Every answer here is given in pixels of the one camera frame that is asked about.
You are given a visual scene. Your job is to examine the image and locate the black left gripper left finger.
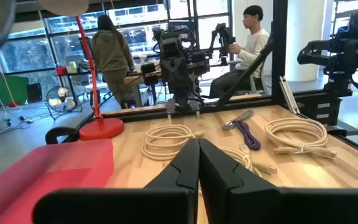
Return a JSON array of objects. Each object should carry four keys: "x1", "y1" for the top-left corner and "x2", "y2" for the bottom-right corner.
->
[{"x1": 32, "y1": 138, "x2": 200, "y2": 224}]

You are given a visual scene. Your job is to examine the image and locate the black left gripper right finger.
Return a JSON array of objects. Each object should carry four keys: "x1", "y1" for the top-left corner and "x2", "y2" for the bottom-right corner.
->
[{"x1": 199, "y1": 138, "x2": 358, "y2": 224}]

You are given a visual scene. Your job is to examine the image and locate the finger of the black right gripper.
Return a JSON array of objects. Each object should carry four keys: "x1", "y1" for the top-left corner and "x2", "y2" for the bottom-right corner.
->
[
  {"x1": 172, "y1": 91, "x2": 186, "y2": 111},
  {"x1": 185, "y1": 91, "x2": 198, "y2": 111}
]

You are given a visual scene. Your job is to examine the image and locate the beige cable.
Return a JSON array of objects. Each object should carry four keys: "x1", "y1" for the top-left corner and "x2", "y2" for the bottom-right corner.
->
[
  {"x1": 264, "y1": 117, "x2": 337, "y2": 159},
  {"x1": 218, "y1": 145, "x2": 278, "y2": 179},
  {"x1": 140, "y1": 123, "x2": 206, "y2": 162}
]

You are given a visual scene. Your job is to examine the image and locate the grey braided cable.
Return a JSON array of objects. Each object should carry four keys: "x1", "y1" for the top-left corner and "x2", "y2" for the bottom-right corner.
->
[{"x1": 222, "y1": 109, "x2": 254, "y2": 131}]

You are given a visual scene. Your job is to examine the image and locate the purple cable tie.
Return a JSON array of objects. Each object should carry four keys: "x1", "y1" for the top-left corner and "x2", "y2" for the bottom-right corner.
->
[{"x1": 234, "y1": 120, "x2": 262, "y2": 151}]

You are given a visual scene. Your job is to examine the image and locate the wooden background desk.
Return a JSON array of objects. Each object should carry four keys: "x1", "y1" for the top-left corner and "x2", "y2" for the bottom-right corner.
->
[{"x1": 124, "y1": 73, "x2": 167, "y2": 108}]

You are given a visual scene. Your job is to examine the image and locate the white chair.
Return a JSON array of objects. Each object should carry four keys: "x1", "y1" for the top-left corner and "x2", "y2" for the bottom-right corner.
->
[{"x1": 249, "y1": 60, "x2": 270, "y2": 96}]

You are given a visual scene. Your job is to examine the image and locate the standing person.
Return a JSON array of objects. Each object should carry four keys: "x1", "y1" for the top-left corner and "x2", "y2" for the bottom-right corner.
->
[{"x1": 91, "y1": 14, "x2": 135, "y2": 108}]

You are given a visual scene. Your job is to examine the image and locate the seated person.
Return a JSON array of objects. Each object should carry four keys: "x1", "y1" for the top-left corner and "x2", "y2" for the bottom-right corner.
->
[{"x1": 208, "y1": 4, "x2": 270, "y2": 100}]

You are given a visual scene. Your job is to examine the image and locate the red desk lamp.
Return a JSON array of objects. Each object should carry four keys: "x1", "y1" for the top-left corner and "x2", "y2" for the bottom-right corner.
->
[{"x1": 38, "y1": 0, "x2": 126, "y2": 141}]

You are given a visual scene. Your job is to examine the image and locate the black side table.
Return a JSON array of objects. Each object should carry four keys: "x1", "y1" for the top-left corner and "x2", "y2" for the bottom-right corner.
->
[{"x1": 54, "y1": 70, "x2": 94, "y2": 105}]

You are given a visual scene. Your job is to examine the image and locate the black labelled control box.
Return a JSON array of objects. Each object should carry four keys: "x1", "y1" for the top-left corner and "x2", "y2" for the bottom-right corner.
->
[{"x1": 292, "y1": 89, "x2": 354, "y2": 127}]

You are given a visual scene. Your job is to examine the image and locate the metal floor fan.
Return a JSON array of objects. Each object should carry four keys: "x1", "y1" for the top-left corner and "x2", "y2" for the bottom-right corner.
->
[{"x1": 45, "y1": 85, "x2": 83, "y2": 121}]

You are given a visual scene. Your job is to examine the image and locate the black curved clamp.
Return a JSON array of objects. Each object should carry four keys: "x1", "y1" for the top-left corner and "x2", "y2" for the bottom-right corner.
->
[{"x1": 45, "y1": 126, "x2": 81, "y2": 146}]

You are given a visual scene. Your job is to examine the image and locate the pink plastic bin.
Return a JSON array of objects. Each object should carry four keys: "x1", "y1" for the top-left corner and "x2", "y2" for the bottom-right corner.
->
[{"x1": 0, "y1": 139, "x2": 115, "y2": 224}]

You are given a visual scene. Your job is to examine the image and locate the small black box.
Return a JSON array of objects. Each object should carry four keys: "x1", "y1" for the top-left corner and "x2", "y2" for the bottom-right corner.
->
[{"x1": 26, "y1": 83, "x2": 43, "y2": 103}]

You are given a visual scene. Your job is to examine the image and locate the green board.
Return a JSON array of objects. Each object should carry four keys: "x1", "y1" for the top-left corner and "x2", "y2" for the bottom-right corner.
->
[{"x1": 0, "y1": 74, "x2": 30, "y2": 106}]

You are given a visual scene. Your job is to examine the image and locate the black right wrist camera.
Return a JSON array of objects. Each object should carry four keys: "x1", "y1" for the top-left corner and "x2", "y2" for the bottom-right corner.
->
[{"x1": 159, "y1": 30, "x2": 186, "y2": 60}]

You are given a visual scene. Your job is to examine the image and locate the grey metal bracket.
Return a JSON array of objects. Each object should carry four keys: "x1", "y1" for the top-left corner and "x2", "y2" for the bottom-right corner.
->
[{"x1": 279, "y1": 75, "x2": 301, "y2": 115}]

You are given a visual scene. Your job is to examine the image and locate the black aluminium rig frame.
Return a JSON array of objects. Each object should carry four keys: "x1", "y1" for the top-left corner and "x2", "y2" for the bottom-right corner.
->
[{"x1": 101, "y1": 0, "x2": 358, "y2": 161}]

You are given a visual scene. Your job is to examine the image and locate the floor power strip cables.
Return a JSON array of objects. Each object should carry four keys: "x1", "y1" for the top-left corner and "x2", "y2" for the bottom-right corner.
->
[{"x1": 0, "y1": 102, "x2": 35, "y2": 125}]

